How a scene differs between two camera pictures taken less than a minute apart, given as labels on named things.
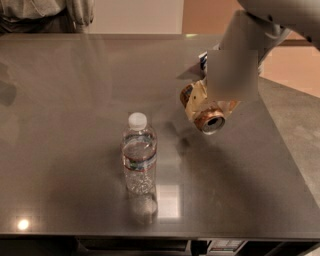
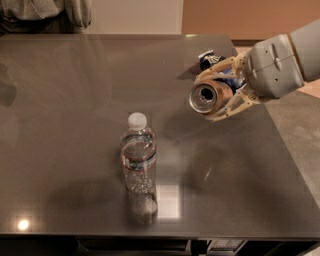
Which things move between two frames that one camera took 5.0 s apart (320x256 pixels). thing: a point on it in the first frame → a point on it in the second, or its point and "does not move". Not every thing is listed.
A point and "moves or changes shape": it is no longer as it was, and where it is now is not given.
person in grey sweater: [46, 16] does not move
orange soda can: [210, 118] moves or changes shape
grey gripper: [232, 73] → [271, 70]
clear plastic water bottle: [139, 155] does not move
